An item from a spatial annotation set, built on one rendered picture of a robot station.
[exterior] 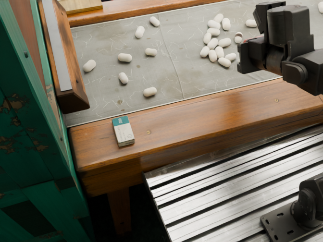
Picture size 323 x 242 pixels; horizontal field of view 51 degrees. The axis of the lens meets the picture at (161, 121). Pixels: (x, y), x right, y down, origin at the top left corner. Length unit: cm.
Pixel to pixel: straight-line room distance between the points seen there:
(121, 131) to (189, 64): 28
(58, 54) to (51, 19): 10
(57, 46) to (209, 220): 50
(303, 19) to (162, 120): 34
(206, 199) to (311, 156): 29
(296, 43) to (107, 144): 41
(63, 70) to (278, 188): 55
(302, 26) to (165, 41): 40
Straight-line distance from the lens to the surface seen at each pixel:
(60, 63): 73
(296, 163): 89
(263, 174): 85
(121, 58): 86
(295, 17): 63
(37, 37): 77
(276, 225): 80
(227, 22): 98
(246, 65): 74
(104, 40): 93
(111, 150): 71
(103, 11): 97
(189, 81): 85
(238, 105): 80
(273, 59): 68
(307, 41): 66
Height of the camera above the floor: 141
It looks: 59 degrees down
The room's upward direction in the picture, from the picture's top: 7 degrees clockwise
